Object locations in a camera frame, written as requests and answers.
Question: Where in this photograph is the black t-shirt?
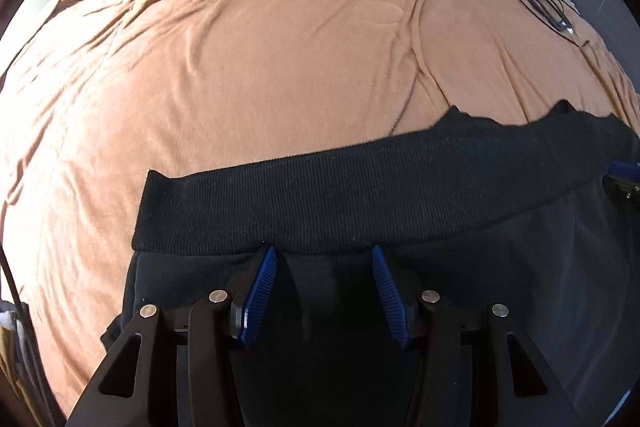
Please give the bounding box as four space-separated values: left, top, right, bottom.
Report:
102 101 639 426

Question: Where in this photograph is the brown bed blanket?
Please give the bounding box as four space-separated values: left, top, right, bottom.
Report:
1 0 639 412

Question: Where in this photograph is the folded olive brown garment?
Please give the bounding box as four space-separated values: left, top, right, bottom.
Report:
1 327 34 426

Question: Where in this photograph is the black rectangular frame device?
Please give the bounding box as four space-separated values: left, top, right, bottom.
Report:
525 0 573 34

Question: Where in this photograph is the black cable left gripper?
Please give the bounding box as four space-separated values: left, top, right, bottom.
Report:
0 243 32 343

